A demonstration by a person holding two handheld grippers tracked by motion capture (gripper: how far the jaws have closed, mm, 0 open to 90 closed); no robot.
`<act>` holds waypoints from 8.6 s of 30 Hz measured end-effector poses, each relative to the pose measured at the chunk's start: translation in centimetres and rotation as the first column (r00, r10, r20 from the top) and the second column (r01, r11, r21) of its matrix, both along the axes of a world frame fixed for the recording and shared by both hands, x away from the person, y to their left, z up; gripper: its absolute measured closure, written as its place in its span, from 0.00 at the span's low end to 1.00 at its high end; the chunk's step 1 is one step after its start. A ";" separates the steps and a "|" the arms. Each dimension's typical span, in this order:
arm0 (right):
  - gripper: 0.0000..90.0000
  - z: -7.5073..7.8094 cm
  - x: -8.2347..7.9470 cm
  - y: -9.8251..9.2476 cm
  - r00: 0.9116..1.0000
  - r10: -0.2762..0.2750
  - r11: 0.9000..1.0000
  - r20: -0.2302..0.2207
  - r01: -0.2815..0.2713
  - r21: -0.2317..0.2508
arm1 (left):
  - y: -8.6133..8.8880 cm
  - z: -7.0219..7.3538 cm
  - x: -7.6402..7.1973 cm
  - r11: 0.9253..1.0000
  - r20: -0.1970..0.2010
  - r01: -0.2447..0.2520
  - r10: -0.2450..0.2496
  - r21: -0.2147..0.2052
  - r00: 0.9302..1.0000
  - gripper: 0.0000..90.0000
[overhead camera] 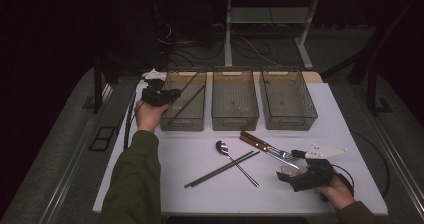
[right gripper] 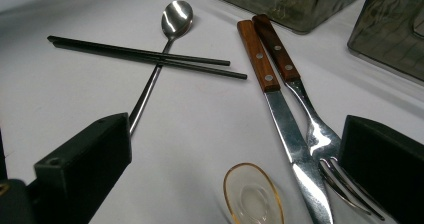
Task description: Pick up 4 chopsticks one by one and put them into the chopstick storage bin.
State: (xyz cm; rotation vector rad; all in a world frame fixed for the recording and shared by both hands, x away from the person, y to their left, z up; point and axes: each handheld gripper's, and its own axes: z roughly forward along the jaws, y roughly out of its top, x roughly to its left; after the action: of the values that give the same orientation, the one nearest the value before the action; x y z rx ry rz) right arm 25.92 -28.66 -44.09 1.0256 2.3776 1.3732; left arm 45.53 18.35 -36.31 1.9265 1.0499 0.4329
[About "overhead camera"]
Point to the metal floor rail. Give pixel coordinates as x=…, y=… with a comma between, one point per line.
x=66, y=180
x=401, y=170

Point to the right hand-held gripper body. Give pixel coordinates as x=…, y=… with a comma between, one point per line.
x=313, y=179

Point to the black chopstick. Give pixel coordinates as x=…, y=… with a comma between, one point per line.
x=216, y=170
x=230, y=166

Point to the person's left hand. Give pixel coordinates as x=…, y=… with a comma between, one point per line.
x=150, y=117

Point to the clear grey storage bin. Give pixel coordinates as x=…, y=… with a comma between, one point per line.
x=286, y=100
x=235, y=100
x=193, y=120

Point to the black metal stand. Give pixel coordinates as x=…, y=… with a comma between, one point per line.
x=371, y=90
x=97, y=90

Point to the person's right hand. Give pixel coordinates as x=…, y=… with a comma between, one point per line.
x=338, y=194

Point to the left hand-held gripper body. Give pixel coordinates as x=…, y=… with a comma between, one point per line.
x=155, y=95

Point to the metal spoon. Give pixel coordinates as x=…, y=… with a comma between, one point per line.
x=222, y=148

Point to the white desk with metal frame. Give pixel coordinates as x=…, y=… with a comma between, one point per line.
x=266, y=14

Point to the black floor frame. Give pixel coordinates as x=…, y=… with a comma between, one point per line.
x=95, y=145

